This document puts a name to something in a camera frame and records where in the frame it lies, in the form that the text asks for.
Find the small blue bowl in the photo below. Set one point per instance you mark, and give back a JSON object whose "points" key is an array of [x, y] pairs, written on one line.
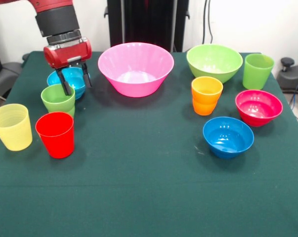
{"points": [[227, 145]]}

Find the yellow cup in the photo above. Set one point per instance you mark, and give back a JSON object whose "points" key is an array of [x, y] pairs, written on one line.
{"points": [[14, 133]]}

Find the large pink bowl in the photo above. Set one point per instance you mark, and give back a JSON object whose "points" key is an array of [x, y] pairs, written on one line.
{"points": [[136, 84]]}

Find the large green bowl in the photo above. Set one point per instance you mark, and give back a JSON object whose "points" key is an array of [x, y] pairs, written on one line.
{"points": [[213, 64]]}

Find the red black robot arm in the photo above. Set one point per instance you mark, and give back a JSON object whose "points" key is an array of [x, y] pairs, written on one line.
{"points": [[57, 19]]}

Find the grey chair base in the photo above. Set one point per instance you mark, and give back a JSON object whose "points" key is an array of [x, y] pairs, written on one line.
{"points": [[292, 79], [5, 76]]}

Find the tall green cup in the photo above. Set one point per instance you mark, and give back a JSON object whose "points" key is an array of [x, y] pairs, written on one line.
{"points": [[256, 76]]}

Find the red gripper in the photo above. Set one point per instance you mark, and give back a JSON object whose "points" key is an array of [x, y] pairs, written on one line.
{"points": [[67, 53]]}

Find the dark green tablecloth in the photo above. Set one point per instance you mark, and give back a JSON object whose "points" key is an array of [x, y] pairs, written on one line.
{"points": [[143, 172]]}

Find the rounded green cup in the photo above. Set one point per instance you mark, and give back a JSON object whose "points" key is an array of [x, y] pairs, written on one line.
{"points": [[56, 106]]}

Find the small magenta bowl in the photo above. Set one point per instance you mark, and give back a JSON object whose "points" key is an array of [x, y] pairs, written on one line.
{"points": [[257, 116]]}

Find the red cup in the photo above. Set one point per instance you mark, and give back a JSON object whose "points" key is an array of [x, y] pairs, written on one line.
{"points": [[56, 140]]}

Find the orange cup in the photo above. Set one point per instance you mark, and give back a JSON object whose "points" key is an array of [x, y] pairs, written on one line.
{"points": [[205, 103]]}

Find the small cyan bowl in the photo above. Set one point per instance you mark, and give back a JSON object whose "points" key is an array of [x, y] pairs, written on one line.
{"points": [[77, 82]]}

